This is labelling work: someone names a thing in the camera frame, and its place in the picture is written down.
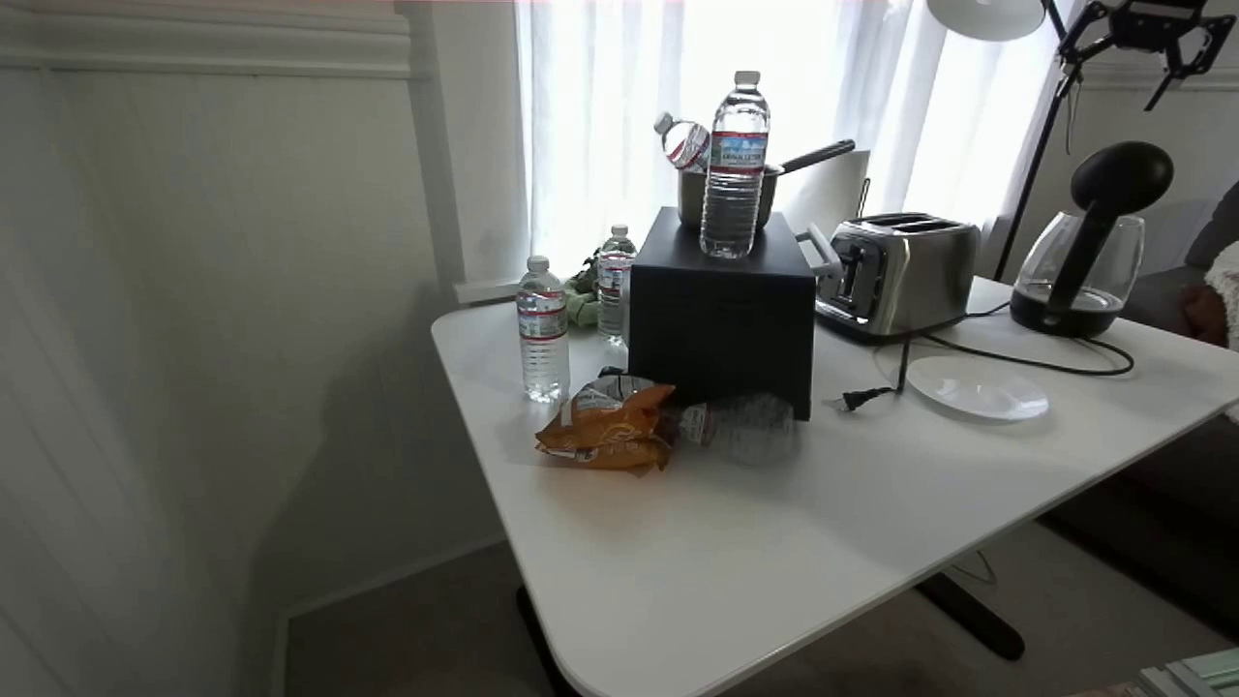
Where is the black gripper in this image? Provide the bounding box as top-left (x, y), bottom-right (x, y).
top-left (1059, 0), bottom-right (1239, 117)

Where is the glass electric kettle black handle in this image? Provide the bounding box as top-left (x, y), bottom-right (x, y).
top-left (1006, 140), bottom-right (1179, 343)

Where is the black floor lamp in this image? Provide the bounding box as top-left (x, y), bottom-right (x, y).
top-left (926, 0), bottom-right (1085, 284)

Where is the cream terry towel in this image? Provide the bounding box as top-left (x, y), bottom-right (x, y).
top-left (1202, 241), bottom-right (1239, 347)

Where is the silver two-slot toaster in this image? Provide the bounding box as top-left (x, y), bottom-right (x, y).
top-left (808, 207), bottom-right (988, 347)

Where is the white round plate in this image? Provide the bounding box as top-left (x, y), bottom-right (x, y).
top-left (908, 358), bottom-right (1059, 428)

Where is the tall clear water bottle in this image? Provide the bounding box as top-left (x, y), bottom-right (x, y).
top-left (696, 65), bottom-right (776, 265)

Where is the crumpled empty plastic bottle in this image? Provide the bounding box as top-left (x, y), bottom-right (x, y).
top-left (651, 107), bottom-right (718, 176)

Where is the black toaster oven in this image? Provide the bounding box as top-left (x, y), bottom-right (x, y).
top-left (629, 206), bottom-right (846, 424)

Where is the white sheer curtain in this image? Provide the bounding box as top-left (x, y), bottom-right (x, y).
top-left (424, 0), bottom-right (1099, 305)

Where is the clear crumpled plastic bag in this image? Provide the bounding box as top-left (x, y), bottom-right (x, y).
top-left (673, 389), bottom-right (805, 473)

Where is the clear bottle green label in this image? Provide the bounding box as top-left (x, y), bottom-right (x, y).
top-left (592, 224), bottom-right (639, 373)

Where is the black table base foot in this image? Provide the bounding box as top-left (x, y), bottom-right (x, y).
top-left (909, 574), bottom-right (1029, 667)

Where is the small clear water bottle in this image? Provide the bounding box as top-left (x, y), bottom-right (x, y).
top-left (514, 253), bottom-right (572, 405)

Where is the black kettle power cable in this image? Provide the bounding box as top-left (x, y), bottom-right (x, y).
top-left (838, 325), bottom-right (1144, 416)

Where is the steel pot black handle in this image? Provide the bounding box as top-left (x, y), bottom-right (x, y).
top-left (673, 134), bottom-right (859, 241)

